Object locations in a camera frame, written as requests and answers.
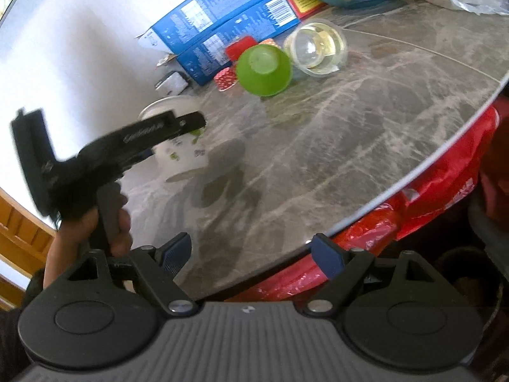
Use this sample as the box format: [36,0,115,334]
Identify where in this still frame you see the white floral paper cup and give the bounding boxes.
[139,95,209,182]

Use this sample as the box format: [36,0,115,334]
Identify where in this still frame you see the red polka dot cupcake cup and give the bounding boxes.
[213,66,238,92]

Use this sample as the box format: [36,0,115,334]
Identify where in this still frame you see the red translucent plastic cup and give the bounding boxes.
[225,35,258,62]

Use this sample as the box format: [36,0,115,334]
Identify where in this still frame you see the green plastic cup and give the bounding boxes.
[235,44,292,97]

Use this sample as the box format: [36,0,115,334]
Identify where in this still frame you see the clear plastic measuring cup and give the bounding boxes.
[283,19,349,78]

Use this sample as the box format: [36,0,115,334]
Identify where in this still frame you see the person's left hand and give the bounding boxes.
[42,184,134,290]

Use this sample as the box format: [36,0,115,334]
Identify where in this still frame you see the red plastic bag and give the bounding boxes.
[228,97,508,303]

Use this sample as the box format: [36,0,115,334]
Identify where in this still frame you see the green white tissue pack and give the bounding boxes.
[154,71,190,97]

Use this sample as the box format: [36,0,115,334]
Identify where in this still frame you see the lower blue cardboard box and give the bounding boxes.
[176,0,299,86]

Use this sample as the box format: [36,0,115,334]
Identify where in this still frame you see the blue cardboard box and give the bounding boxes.
[137,0,261,54]
[176,0,299,86]

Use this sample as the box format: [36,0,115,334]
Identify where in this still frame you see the upper blue cardboard box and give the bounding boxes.
[137,0,261,54]

